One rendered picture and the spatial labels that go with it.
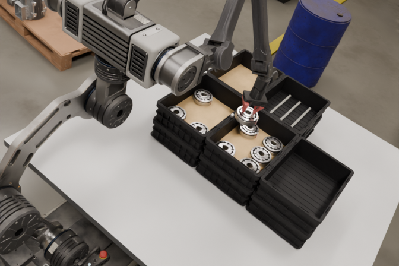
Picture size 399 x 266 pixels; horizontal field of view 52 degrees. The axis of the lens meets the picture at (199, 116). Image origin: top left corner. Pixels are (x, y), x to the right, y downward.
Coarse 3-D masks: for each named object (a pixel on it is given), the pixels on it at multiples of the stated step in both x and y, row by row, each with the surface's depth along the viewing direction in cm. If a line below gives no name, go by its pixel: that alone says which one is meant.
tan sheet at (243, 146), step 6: (234, 132) 204; (264, 132) 209; (222, 138) 198; (228, 138) 199; (234, 138) 200; (240, 138) 202; (246, 138) 203; (258, 138) 205; (234, 144) 197; (240, 144) 198; (246, 144) 199; (252, 144) 200; (258, 144) 201; (240, 150) 195; (246, 150) 196; (234, 156) 192; (240, 156) 193; (246, 156) 193
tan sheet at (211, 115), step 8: (192, 96) 217; (176, 104) 209; (184, 104) 210; (192, 104) 212; (216, 104) 216; (224, 104) 218; (192, 112) 207; (200, 112) 209; (208, 112) 210; (216, 112) 212; (224, 112) 213; (232, 112) 215; (192, 120) 203; (200, 120) 204; (208, 120) 206; (216, 120) 207; (208, 128) 201
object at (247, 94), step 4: (252, 88) 175; (256, 88) 173; (244, 92) 178; (248, 92) 179; (252, 92) 175; (256, 92) 174; (260, 92) 173; (264, 92) 175; (248, 96) 177; (252, 96) 176; (256, 96) 175; (260, 96) 175; (264, 96) 180; (248, 100) 175; (252, 100) 175; (256, 100) 176; (260, 100) 177; (264, 100) 178
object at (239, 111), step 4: (240, 108) 186; (248, 108) 188; (240, 112) 184; (256, 112) 187; (240, 116) 181; (244, 116) 182; (252, 116) 183; (256, 116) 184; (248, 120) 181; (252, 120) 182
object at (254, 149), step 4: (252, 148) 194; (256, 148) 195; (260, 148) 195; (264, 148) 195; (252, 152) 192; (268, 152) 194; (252, 156) 190; (256, 156) 190; (268, 156) 193; (256, 160) 189; (260, 160) 189; (264, 160) 190; (268, 160) 190
